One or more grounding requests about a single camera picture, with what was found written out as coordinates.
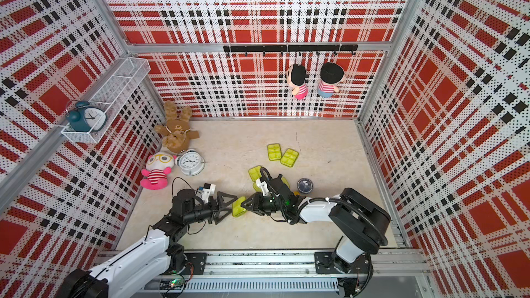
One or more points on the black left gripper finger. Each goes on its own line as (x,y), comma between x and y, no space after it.
(220,215)
(225,200)

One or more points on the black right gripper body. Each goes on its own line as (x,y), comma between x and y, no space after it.
(268,205)

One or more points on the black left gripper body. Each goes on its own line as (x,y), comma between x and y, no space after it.
(201,212)

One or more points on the green pillbox front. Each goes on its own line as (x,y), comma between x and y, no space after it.
(237,209)

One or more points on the round blue pillbox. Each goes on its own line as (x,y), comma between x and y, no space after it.
(305,186)

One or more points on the green pillbox with cross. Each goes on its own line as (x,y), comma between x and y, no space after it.
(254,173)

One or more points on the green pillbox white tray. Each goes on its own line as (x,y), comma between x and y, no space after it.
(289,157)

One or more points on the white square pillbox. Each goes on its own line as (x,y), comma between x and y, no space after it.
(285,181)

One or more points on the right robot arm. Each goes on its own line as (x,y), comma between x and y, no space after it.
(363,223)

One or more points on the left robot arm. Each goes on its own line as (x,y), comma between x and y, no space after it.
(154,254)

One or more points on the white alarm clock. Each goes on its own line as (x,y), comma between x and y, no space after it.
(191,163)

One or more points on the pink owl plush toy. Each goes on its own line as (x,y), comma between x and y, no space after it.
(158,167)

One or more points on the brown teddy bear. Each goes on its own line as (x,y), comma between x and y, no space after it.
(176,132)

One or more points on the pink dressed hanging doll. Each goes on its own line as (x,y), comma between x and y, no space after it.
(296,79)

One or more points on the blue dressed hanging doll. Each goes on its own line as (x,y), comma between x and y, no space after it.
(331,75)

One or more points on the teal alarm clock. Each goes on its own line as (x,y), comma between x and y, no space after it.
(86,118)

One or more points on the white wire shelf basket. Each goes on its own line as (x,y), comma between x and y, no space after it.
(111,97)

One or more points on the metal base rail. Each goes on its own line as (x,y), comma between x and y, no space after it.
(400,271)

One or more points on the black hook rail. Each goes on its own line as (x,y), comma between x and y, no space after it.
(291,48)

